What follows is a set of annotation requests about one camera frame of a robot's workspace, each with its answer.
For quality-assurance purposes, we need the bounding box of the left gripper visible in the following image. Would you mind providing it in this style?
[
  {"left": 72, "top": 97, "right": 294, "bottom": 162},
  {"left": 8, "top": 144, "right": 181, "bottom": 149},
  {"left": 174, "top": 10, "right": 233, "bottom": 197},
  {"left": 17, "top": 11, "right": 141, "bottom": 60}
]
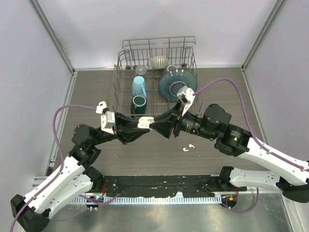
[{"left": 91, "top": 113, "right": 150, "bottom": 146}]

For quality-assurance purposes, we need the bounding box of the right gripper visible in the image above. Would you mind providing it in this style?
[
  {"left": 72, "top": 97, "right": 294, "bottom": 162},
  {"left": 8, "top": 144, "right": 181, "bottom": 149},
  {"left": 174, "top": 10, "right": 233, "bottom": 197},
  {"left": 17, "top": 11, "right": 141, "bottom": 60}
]
[{"left": 150, "top": 99, "right": 217, "bottom": 140}]

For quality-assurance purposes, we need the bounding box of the oval white charging case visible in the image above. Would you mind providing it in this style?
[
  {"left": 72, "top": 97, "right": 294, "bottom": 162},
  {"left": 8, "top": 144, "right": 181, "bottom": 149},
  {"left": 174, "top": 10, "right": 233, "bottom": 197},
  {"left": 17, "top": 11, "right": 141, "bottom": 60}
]
[{"left": 137, "top": 116, "right": 154, "bottom": 129}]

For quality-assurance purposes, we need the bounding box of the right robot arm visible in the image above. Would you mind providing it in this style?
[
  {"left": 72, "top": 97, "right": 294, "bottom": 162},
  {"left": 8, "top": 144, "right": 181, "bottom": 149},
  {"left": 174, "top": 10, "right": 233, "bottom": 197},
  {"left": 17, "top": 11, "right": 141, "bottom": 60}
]
[{"left": 149, "top": 103, "right": 309, "bottom": 203}]

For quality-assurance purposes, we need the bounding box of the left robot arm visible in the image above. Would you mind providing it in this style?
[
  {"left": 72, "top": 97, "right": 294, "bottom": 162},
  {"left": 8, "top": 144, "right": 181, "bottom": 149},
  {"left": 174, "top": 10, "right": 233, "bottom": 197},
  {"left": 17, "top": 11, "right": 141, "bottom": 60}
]
[{"left": 10, "top": 111, "right": 154, "bottom": 232}]

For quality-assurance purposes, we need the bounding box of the small white charging case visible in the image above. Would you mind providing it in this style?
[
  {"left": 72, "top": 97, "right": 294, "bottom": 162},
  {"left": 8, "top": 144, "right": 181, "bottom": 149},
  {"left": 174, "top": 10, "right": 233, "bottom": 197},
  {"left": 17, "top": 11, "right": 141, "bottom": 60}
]
[{"left": 98, "top": 101, "right": 108, "bottom": 108}]

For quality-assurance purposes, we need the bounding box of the dark teal mug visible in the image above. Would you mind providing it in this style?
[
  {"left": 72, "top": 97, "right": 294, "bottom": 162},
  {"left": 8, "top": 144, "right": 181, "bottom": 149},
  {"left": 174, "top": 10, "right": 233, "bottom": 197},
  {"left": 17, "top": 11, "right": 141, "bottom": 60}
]
[{"left": 130, "top": 95, "right": 147, "bottom": 115}]

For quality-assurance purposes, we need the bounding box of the large teal plate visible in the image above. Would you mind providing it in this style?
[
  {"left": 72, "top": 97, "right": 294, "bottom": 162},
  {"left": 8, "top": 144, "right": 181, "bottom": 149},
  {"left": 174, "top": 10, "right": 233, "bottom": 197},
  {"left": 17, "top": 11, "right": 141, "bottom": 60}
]
[{"left": 158, "top": 69, "right": 198, "bottom": 102}]

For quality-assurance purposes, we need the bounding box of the light blue mug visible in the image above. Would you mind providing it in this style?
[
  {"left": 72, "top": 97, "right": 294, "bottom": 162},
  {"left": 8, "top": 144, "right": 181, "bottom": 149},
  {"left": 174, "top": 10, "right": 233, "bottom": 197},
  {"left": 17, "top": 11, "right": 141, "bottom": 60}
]
[{"left": 132, "top": 76, "right": 147, "bottom": 98}]

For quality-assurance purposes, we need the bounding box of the small white-rimmed bowl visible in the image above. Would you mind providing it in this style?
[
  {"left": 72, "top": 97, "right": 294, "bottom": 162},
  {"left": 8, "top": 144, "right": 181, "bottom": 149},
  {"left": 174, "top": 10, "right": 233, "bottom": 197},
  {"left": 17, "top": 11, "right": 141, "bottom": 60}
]
[{"left": 167, "top": 65, "right": 177, "bottom": 72}]

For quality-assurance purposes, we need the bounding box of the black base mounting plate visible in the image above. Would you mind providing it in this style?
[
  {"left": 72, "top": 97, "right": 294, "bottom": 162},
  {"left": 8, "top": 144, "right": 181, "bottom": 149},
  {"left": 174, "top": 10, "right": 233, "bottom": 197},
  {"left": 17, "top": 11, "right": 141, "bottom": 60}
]
[{"left": 101, "top": 175, "right": 235, "bottom": 198}]

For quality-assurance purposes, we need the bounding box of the clear glass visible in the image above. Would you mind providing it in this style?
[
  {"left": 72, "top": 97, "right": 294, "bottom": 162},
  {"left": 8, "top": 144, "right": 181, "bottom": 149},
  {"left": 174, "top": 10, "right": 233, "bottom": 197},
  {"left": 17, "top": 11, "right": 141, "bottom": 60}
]
[{"left": 135, "top": 65, "right": 147, "bottom": 76}]

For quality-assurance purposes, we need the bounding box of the striped ceramic mug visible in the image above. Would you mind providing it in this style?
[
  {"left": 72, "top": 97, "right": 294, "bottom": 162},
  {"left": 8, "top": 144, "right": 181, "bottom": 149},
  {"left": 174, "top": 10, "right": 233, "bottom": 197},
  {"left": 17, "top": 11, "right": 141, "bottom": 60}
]
[{"left": 147, "top": 55, "right": 168, "bottom": 70}]

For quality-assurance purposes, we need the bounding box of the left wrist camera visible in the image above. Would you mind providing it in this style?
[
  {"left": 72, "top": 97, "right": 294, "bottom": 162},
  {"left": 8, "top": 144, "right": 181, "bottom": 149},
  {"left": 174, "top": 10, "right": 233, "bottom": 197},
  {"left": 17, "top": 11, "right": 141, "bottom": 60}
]
[{"left": 96, "top": 105, "right": 115, "bottom": 134}]

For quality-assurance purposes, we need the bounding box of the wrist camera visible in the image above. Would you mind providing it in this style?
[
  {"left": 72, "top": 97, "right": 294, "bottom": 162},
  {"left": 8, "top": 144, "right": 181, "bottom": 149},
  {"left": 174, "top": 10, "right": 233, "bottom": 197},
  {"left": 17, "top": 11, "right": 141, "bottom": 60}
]
[
  {"left": 96, "top": 105, "right": 115, "bottom": 134},
  {"left": 177, "top": 86, "right": 195, "bottom": 116}
]

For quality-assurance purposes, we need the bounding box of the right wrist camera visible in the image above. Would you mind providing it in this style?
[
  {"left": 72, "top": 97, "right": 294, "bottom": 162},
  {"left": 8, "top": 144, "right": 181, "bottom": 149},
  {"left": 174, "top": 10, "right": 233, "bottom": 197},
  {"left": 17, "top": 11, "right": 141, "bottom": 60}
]
[{"left": 177, "top": 86, "right": 195, "bottom": 116}]

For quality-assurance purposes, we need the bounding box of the wire dish rack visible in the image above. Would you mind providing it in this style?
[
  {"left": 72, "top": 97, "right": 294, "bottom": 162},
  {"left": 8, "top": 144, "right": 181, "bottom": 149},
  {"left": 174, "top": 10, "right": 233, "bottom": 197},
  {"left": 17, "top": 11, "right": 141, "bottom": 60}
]
[{"left": 110, "top": 36, "right": 197, "bottom": 116}]

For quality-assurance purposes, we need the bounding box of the white slotted cable duct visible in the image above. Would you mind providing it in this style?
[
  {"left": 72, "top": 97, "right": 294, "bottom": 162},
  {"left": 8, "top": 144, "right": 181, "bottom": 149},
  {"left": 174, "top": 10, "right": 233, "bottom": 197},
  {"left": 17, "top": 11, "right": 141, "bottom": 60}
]
[{"left": 70, "top": 195, "right": 222, "bottom": 205}]

